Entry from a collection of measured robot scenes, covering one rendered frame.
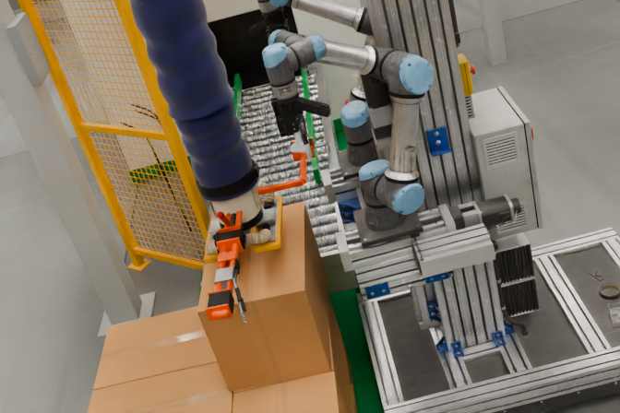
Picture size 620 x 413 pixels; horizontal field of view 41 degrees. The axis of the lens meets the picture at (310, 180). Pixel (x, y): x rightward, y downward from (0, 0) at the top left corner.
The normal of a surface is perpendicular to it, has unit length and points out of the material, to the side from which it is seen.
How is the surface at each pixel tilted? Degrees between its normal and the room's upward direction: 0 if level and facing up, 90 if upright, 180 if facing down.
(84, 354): 0
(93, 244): 90
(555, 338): 0
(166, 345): 0
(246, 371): 90
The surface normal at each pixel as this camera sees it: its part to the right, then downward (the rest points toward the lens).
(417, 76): 0.51, 0.19
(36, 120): 0.05, 0.49
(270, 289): -0.24, -0.84
